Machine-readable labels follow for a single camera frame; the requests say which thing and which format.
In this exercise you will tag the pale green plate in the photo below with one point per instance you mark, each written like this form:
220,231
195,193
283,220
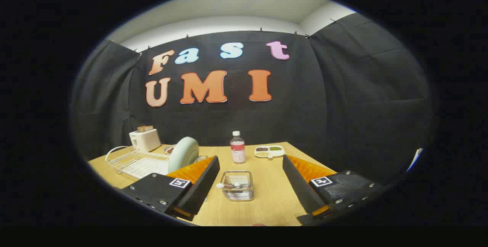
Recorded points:
183,155

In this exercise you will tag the clear bottle with red label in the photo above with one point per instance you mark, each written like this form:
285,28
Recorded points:
238,151

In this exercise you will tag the small white plate with food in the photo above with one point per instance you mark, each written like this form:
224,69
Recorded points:
169,149

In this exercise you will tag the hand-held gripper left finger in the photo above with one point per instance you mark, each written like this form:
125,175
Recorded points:
198,186

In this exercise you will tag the black backdrop cloth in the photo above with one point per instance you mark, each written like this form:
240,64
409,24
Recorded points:
305,106

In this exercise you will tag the spoon with white knob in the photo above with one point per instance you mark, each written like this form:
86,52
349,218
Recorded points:
220,186

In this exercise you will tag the white divided snack tray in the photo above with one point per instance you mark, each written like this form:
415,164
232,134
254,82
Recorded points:
269,152

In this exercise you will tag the brown toast slices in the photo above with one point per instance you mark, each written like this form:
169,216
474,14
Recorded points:
145,128

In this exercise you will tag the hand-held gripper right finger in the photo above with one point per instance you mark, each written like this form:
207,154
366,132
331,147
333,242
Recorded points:
301,188

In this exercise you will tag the white toaster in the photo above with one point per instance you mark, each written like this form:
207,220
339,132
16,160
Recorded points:
146,140

